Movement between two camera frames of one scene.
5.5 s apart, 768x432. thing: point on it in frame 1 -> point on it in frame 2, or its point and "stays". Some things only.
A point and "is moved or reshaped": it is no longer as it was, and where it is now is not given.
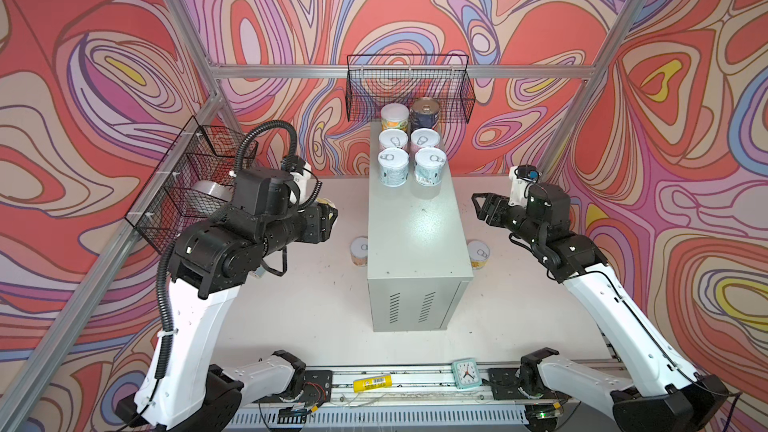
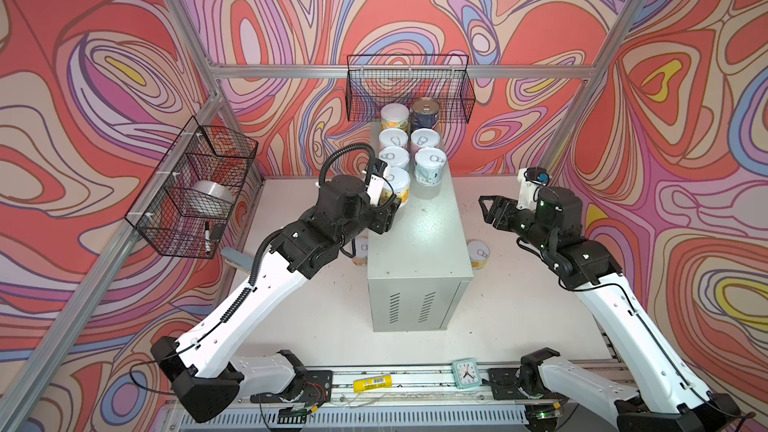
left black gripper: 319,222 -> 385,217
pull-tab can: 429,164 stays
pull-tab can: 425,138 stays
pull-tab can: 326,201 is moved or reshaped
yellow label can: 479,253 stays
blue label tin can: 424,113 stays
